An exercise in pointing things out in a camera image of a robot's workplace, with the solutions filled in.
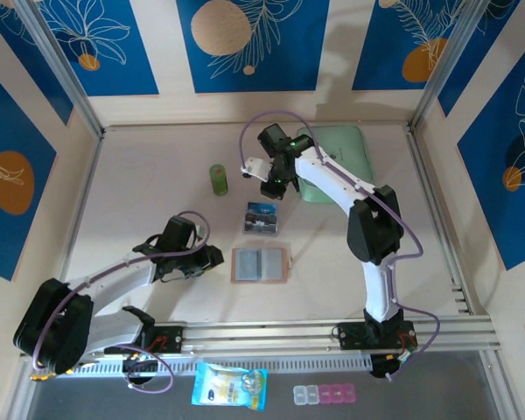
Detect clear acrylic card stand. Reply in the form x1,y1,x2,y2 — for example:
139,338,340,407
243,192,282,237

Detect brown leather card holder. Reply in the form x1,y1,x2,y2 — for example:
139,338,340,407
230,247,295,285

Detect green cylindrical bottle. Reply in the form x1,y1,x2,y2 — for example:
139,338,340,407
208,164,228,197

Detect mint green zip pouch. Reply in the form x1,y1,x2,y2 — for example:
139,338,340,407
297,125,375,204

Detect blue snack packet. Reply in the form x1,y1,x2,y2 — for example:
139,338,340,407
191,361,269,412

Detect white and pink pill organizer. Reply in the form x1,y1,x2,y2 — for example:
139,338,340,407
292,383,359,406

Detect yellow black pliers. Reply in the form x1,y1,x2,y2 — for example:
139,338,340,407
31,360,100,382

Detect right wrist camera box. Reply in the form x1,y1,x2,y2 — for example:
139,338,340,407
239,156,273,181

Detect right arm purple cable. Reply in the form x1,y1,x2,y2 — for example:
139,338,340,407
238,111,442,382

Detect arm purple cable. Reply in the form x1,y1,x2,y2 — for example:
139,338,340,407
238,111,442,382
31,211,211,393

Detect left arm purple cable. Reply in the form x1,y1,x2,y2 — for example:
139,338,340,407
31,211,211,393

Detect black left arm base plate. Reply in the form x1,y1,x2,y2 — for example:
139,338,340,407
103,324,185,355

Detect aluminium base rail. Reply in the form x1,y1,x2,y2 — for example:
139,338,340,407
19,315,502,358

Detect aluminium side rail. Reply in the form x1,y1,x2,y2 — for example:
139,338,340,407
59,133,106,285
405,130,473,316

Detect slotted grey cable duct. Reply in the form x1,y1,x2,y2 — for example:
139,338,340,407
72,354,373,377

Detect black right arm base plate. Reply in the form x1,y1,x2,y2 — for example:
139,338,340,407
336,321,419,351

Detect aluminium frame post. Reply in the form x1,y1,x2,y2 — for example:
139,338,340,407
409,0,485,131
15,0,105,137

